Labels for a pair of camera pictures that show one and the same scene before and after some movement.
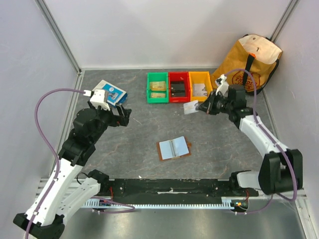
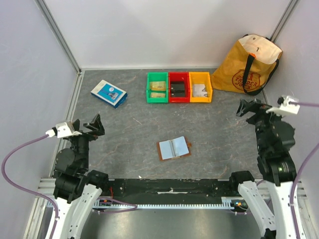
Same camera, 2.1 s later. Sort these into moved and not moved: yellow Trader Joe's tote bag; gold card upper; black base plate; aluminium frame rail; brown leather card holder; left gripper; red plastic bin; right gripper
Moved: right gripper; left gripper
Not moved: brown leather card holder; black base plate; yellow Trader Joe's tote bag; gold card upper; red plastic bin; aluminium frame rail
